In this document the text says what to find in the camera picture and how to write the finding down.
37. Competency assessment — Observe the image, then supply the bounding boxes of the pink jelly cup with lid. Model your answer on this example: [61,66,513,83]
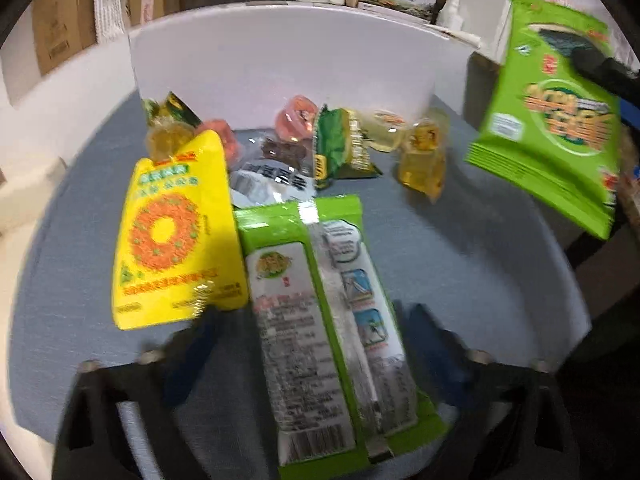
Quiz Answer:
[274,96,318,142]

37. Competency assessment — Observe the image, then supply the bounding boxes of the orange jelly cup left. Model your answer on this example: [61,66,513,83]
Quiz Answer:
[145,120,195,162]

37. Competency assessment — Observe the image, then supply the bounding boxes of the white storage box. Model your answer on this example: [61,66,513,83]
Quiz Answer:
[129,2,473,130]

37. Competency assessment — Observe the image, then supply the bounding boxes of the green wrapped snack packet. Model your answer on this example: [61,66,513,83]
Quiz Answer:
[312,105,382,190]

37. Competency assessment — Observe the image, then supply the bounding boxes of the white patterned paper bag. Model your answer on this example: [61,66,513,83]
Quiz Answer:
[93,0,130,44]

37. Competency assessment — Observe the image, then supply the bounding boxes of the yellow snack pouch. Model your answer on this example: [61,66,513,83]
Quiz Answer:
[112,130,248,330]

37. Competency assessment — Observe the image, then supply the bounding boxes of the clear yellow jelly cup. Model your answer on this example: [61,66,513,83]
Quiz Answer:
[356,110,409,153]

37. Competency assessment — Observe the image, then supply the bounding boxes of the cream leather sofa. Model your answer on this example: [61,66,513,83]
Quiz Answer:
[1,157,67,235]

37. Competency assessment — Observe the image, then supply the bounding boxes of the small green candy packet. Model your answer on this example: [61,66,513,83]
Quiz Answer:
[142,92,202,128]

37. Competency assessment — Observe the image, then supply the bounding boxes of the pink jelly cup left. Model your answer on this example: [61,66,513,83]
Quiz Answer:
[195,118,243,168]

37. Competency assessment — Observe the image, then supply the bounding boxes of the yellow cartoon lid jelly cup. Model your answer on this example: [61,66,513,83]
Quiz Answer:
[398,117,448,203]

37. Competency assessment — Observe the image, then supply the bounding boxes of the white plastic bottle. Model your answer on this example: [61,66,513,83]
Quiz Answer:
[436,0,464,32]

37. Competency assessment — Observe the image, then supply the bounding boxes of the large cardboard box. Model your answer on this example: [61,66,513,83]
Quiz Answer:
[32,0,96,76]

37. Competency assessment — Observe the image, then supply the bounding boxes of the dark dried fruit packet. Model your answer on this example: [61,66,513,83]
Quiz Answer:
[229,136,316,209]

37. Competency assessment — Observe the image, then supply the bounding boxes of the green seaweed snack bag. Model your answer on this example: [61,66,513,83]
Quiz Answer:
[466,0,620,240]

